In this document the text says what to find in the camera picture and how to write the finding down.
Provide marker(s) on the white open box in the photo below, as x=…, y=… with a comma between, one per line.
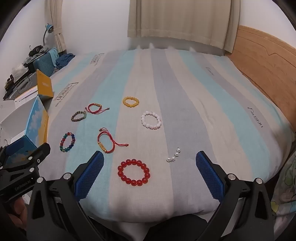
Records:
x=14, y=119

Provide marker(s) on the striped bed sheet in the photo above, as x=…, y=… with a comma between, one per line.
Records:
x=160, y=100

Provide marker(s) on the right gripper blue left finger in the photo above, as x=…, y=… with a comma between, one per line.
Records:
x=86, y=174

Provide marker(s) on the yellow box lid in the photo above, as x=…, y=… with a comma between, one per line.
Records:
x=44, y=86

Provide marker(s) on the teal desk lamp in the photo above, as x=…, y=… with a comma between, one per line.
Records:
x=49, y=28

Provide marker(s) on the person's left hand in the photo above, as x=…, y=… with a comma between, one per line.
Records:
x=19, y=214

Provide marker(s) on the floral patterned fabric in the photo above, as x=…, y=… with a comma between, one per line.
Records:
x=283, y=200

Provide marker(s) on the dark blue cloth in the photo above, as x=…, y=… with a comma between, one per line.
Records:
x=64, y=60

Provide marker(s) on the red cord bracelet gold tube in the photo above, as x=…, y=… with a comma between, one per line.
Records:
x=95, y=108

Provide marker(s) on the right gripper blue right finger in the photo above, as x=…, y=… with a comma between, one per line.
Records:
x=210, y=174

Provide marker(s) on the red cord bracelet gold plate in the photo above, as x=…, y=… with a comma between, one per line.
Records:
x=105, y=132

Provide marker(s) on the beige side curtain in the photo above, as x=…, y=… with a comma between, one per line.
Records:
x=53, y=13

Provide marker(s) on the teal suitcase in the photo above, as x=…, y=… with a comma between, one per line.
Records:
x=44, y=64

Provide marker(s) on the wooden headboard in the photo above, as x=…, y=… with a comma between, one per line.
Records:
x=269, y=63

